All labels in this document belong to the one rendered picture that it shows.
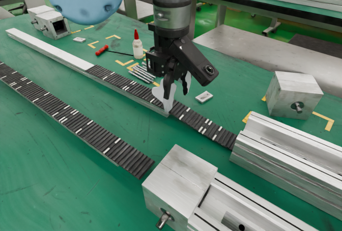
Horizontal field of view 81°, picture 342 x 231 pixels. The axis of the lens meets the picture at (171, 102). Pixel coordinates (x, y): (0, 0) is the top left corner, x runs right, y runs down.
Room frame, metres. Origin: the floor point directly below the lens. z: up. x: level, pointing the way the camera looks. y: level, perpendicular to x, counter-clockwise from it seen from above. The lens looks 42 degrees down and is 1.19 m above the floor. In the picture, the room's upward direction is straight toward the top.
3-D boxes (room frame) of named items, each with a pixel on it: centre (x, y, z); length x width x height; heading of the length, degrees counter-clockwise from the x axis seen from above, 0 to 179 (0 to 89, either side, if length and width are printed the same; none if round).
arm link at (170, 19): (0.41, 0.00, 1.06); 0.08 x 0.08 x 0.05
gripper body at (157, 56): (0.42, 0.00, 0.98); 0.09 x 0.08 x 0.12; 55
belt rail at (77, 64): (0.69, 0.39, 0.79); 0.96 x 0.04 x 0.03; 55
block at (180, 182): (0.16, -0.01, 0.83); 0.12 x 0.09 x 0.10; 145
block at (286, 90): (0.43, -0.34, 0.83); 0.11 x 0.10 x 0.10; 169
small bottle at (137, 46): (0.75, 0.13, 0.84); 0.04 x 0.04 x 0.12
